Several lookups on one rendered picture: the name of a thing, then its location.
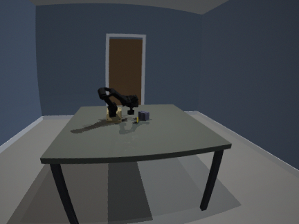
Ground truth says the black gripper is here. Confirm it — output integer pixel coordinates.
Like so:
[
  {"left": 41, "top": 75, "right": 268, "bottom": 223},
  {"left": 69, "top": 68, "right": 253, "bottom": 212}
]
[{"left": 127, "top": 103, "right": 134, "bottom": 115}]

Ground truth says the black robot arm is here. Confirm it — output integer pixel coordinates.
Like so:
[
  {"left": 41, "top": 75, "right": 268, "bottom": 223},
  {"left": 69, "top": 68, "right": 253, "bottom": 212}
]
[{"left": 98, "top": 87, "right": 138, "bottom": 118}]

